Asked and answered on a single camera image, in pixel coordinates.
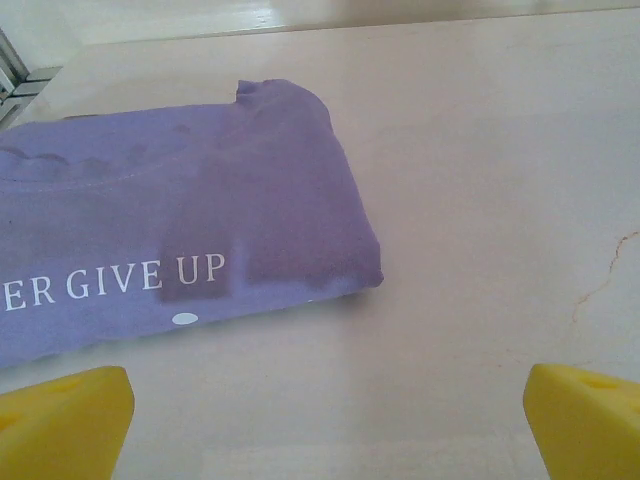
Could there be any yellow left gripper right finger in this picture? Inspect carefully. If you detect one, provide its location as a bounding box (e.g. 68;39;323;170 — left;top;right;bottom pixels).
523;363;640;480

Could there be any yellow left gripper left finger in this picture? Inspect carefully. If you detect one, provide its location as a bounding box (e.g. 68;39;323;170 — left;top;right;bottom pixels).
0;365;135;480

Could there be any folded purple t-shirt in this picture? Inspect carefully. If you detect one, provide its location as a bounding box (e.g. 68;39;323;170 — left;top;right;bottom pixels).
0;78;386;371

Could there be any aluminium frame post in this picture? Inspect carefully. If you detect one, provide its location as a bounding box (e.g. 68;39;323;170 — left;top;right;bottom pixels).
0;27;64;131

